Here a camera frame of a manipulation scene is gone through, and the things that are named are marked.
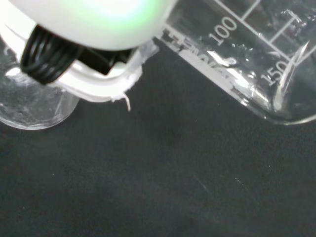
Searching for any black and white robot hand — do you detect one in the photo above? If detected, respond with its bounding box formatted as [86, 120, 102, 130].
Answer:
[0, 0, 183, 112]

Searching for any black cloth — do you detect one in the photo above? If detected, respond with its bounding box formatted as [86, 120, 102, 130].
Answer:
[0, 29, 316, 237]

